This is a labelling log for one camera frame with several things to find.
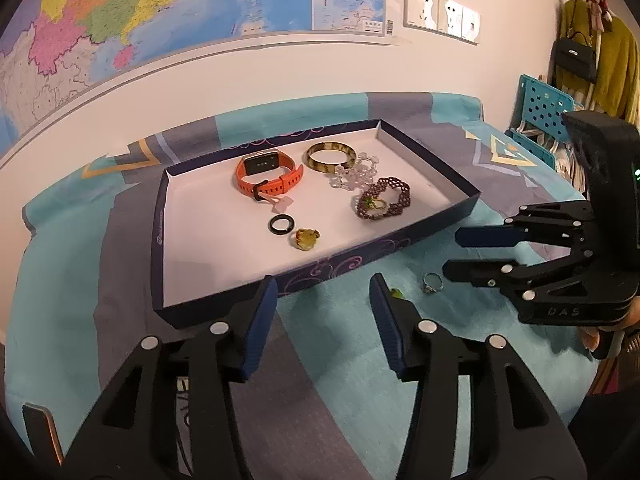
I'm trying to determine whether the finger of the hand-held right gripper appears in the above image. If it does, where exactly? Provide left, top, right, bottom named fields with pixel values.
left=442, top=242, right=596, bottom=306
left=456, top=201, right=596, bottom=251

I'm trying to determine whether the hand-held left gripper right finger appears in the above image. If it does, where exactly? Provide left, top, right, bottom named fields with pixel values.
left=369, top=272, right=586, bottom=480

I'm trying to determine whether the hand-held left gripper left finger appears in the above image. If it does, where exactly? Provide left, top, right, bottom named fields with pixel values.
left=62, top=275, right=278, bottom=480

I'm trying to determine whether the dark red beaded bracelet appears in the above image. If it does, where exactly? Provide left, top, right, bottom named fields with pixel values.
left=354, top=176, right=412, bottom=222

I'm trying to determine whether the dark blue box tray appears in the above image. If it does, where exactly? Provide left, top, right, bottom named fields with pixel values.
left=150, top=118, right=482, bottom=331

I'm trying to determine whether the yellow amber ring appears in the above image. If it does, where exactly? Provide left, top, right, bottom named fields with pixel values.
left=292, top=227, right=322, bottom=252

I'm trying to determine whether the black ring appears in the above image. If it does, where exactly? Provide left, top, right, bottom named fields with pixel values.
left=268, top=214, right=297, bottom=236

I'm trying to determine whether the clear crystal bead bracelet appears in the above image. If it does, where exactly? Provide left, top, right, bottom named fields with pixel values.
left=327, top=152, right=381, bottom=192

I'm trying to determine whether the person's right hand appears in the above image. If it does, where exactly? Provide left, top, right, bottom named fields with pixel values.
left=582, top=296, right=640, bottom=353

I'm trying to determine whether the blue plastic stool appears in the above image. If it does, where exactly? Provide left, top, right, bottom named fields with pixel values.
left=510, top=74, right=583, bottom=171

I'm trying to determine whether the yellow-green hanging garment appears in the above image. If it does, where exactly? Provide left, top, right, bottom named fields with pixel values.
left=555, top=0, right=640, bottom=126

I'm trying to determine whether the black handbag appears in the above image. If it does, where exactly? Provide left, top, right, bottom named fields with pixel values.
left=552, top=0, right=600, bottom=83

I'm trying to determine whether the orange smartwatch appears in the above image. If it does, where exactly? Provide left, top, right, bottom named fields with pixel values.
left=235, top=150, right=305, bottom=202

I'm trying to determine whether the tortoiseshell bangle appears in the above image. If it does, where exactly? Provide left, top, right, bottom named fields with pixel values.
left=306, top=142, right=357, bottom=174

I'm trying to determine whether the wooden board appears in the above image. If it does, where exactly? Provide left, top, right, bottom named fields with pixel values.
left=22, top=402, right=66, bottom=466

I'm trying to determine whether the white wall socket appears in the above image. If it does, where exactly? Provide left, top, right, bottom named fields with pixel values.
left=404, top=0, right=441, bottom=30
left=439, top=0, right=463, bottom=36
left=461, top=6, right=482, bottom=43

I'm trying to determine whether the colourful wall map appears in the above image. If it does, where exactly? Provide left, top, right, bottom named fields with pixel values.
left=0, top=0, right=403, bottom=158

